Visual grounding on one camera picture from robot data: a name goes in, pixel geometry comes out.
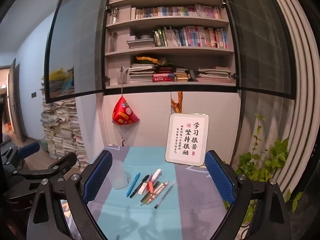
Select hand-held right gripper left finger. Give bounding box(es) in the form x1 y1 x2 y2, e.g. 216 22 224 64
26 149 113 240

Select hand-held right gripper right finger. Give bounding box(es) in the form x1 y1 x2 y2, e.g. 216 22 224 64
204 149 292 240

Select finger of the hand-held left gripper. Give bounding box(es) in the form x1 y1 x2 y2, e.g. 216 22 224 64
15 152 77 180
5 141 41 172

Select frosted plastic cup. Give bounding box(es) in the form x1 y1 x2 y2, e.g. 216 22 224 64
107 159 131 190

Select blue pen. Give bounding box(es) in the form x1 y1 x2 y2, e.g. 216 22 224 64
126 172 141 197

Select black marker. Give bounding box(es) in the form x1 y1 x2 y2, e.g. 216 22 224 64
129 174 150 198

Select red pen with clear cap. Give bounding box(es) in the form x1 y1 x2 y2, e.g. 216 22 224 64
146 174 157 200

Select green pen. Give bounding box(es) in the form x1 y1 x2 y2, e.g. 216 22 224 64
140 184 163 206

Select clear gel pen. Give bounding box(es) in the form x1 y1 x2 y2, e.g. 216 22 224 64
154 181 176 209

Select patterned white pen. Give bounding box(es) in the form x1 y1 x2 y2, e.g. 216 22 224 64
147 181 170 204

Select tall stack of papers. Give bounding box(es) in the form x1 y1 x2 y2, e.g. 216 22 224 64
40 66 89 173

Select green potted plant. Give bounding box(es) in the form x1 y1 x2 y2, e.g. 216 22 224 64
224 114 304 225

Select framed calligraphy sign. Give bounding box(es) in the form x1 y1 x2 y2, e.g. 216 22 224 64
165 112 209 167

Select wooden door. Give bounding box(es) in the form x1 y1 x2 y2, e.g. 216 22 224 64
7 59 27 143

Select red pyramid hanging ornament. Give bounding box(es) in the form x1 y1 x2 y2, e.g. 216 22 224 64
112 66 140 147

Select blue and grey tablecloth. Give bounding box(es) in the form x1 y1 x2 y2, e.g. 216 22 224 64
59 145 250 240

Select yellow plush toy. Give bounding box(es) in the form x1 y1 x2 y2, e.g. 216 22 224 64
49 67 74 82

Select stack of grey magazines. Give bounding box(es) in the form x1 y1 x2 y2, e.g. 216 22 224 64
196 66 232 83

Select stack of white magazines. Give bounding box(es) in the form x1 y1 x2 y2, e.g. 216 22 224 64
128 64 154 83

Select small stack of books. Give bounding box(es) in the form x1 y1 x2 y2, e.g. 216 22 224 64
175 67 197 82

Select stack of red books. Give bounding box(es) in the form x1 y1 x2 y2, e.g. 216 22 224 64
152 66 177 82

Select glass cabinet door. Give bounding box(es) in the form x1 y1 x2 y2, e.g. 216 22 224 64
216 0 297 99
44 0 113 104

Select grey flat boxes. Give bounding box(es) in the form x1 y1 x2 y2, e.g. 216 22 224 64
126 38 155 49

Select row of colourful books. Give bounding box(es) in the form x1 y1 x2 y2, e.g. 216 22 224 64
135 4 222 20
152 26 228 49

